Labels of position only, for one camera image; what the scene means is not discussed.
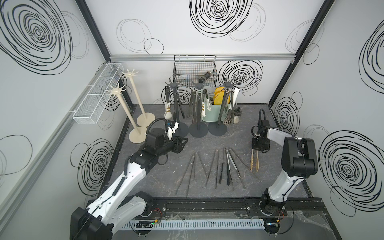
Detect grey utensil rack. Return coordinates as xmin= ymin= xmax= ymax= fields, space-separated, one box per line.
xmin=208 ymin=82 xmax=233 ymax=137
xmin=166 ymin=83 xmax=189 ymax=137
xmin=189 ymin=83 xmax=208 ymax=138

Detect beige plastic tongs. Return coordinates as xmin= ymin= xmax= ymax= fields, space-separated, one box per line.
xmin=250 ymin=149 xmax=260 ymax=173

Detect cream utensil rack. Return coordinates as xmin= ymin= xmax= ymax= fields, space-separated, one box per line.
xmin=122 ymin=69 xmax=156 ymax=127
xmin=107 ymin=84 xmax=147 ymax=144

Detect black steel tongs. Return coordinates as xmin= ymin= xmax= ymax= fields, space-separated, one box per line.
xmin=175 ymin=89 xmax=185 ymax=119

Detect steel slotted tongs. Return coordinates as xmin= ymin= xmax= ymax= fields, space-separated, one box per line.
xmin=192 ymin=90 xmax=202 ymax=124

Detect plain steel serving tongs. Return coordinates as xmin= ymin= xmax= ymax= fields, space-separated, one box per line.
xmin=217 ymin=89 xmax=231 ymax=127

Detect large steel tongs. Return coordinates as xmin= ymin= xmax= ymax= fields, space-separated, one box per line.
xmin=186 ymin=90 xmax=196 ymax=119

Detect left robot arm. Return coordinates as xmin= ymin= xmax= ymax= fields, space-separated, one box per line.
xmin=70 ymin=118 xmax=188 ymax=240

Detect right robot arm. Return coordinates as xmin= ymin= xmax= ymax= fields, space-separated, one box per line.
xmin=250 ymin=109 xmax=319 ymax=216

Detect slim steel tongs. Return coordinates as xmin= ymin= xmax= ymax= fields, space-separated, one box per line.
xmin=175 ymin=154 xmax=196 ymax=198

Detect steel v-shaped tongs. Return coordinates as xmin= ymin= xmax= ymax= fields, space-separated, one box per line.
xmin=196 ymin=152 xmax=208 ymax=178

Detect black tweezer tongs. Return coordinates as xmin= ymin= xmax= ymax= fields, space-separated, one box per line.
xmin=219 ymin=148 xmax=231 ymax=186

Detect glass sugar jar black lid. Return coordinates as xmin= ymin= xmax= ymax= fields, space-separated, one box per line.
xmin=233 ymin=107 xmax=242 ymax=124

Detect mint green toaster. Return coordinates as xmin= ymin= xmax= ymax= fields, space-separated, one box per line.
xmin=203 ymin=104 xmax=231 ymax=123

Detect dark bottle in basket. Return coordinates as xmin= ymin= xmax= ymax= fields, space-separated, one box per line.
xmin=198 ymin=72 xmax=212 ymax=84

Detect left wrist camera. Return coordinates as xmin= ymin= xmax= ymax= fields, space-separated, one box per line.
xmin=167 ymin=120 xmax=179 ymax=140

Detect white handled slim tongs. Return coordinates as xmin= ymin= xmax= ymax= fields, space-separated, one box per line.
xmin=227 ymin=150 xmax=246 ymax=189

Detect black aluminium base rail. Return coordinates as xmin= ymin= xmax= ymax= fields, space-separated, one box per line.
xmin=139 ymin=197 xmax=326 ymax=219

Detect black wire wall basket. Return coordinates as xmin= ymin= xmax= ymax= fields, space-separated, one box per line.
xmin=171 ymin=55 xmax=218 ymax=88

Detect grey slotted cable duct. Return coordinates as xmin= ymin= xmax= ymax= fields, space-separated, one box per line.
xmin=121 ymin=219 xmax=266 ymax=231

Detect white wire wall basket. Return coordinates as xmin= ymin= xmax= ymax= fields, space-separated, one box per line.
xmin=73 ymin=63 xmax=123 ymax=125

